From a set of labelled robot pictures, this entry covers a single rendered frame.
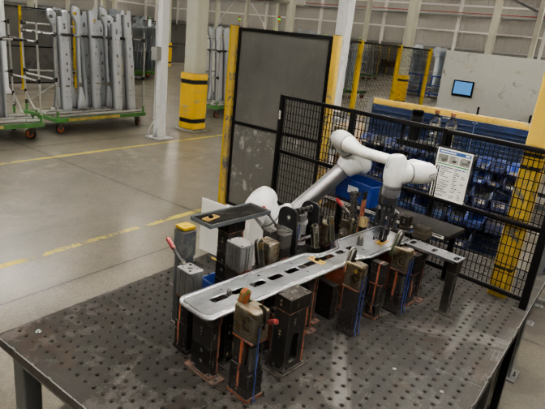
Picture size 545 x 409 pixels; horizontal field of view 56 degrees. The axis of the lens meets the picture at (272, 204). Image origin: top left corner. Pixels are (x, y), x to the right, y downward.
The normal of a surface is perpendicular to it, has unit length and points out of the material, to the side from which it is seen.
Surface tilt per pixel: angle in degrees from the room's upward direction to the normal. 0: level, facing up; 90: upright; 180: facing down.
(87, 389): 0
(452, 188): 90
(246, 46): 90
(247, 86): 91
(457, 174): 90
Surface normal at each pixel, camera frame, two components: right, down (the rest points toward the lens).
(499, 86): -0.60, 0.19
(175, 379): 0.10, -0.94
